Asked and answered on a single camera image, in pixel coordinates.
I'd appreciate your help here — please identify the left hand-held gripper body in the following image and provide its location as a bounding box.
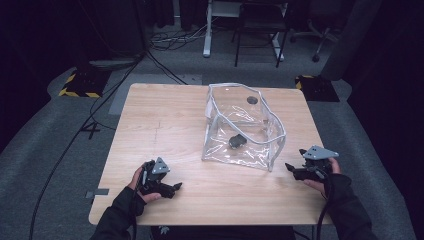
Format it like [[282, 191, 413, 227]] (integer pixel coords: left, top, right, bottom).
[[139, 156, 172, 198]]

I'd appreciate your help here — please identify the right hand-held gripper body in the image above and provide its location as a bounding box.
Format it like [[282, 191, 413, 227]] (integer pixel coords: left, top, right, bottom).
[[295, 145, 340, 182]]

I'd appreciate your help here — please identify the small black object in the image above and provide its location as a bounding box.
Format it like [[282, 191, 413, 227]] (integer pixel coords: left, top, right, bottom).
[[228, 133, 248, 150]]

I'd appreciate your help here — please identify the clear plastic bag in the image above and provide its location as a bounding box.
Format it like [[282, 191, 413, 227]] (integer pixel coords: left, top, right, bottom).
[[201, 82, 288, 173]]

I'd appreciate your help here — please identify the person's left hand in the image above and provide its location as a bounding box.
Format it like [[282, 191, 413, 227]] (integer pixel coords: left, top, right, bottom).
[[127, 165, 163, 204]]

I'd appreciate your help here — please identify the person's right hand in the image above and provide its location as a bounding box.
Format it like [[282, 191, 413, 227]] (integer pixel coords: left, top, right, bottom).
[[302, 157, 343, 196]]

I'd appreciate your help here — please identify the grey tape strip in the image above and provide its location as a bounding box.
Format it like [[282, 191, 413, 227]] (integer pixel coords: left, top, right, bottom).
[[85, 188, 110, 200]]

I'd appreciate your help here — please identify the yellow-black striped stand base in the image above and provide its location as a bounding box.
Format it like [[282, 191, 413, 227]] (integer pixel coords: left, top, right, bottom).
[[58, 66, 113, 99], [294, 74, 341, 103]]

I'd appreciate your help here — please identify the office chair wheeled base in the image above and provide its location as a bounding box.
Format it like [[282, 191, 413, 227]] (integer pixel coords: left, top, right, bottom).
[[289, 18, 341, 64]]

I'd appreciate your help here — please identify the black metal chair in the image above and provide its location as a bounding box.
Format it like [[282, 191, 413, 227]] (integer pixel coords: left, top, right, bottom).
[[231, 0, 290, 69]]

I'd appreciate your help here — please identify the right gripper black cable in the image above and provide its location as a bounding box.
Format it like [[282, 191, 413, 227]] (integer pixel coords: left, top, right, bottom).
[[314, 176, 335, 240]]

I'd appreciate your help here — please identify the long black floor cable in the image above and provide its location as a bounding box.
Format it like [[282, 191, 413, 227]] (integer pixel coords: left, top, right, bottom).
[[28, 49, 148, 240]]

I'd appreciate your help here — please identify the bundle of floor cables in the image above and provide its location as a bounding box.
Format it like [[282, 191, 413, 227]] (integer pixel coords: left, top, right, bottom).
[[148, 23, 209, 53]]

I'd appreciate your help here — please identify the white desk frame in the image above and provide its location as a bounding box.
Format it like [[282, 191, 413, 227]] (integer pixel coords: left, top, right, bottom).
[[202, 0, 286, 62]]

